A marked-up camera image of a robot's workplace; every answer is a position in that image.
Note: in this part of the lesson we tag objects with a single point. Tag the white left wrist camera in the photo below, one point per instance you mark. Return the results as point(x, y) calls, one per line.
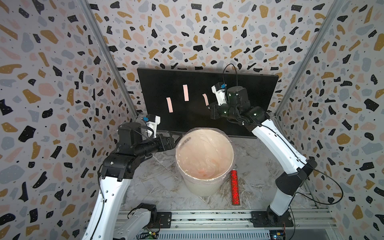
point(151, 122)

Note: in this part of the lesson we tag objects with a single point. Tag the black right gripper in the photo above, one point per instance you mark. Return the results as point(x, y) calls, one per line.
point(215, 112)

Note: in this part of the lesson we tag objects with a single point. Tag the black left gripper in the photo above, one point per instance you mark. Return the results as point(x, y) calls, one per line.
point(160, 137)

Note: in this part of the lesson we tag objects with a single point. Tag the pink sticky note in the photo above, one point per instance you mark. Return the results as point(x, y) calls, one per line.
point(205, 99)
point(169, 104)
point(186, 93)

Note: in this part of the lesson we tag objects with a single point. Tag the aluminium frame post right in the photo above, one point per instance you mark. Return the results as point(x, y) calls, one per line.
point(331, 15)

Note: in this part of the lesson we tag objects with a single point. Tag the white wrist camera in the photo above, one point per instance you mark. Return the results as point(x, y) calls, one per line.
point(151, 122)
point(219, 90)

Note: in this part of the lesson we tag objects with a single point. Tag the aluminium frame post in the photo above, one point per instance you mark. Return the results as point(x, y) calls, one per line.
point(89, 16)
point(331, 15)

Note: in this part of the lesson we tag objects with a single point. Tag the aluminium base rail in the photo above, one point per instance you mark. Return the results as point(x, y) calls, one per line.
point(296, 224)

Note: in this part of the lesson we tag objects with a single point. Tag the red glitter tube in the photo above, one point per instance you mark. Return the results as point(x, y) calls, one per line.
point(235, 188)

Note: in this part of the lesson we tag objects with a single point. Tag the cream bin with plastic liner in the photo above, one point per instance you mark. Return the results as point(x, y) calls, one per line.
point(204, 158)

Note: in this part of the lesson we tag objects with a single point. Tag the aluminium frame post left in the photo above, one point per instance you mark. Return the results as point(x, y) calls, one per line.
point(89, 16)

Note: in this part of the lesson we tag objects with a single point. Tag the black computer monitor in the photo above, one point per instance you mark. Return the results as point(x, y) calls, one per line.
point(157, 85)

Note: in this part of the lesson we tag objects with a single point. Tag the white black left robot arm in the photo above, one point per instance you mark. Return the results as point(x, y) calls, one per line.
point(137, 143)

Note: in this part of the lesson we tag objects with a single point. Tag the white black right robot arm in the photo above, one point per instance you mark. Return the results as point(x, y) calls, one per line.
point(233, 104)

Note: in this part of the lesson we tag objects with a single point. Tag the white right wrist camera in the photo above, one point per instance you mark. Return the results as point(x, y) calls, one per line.
point(219, 90)

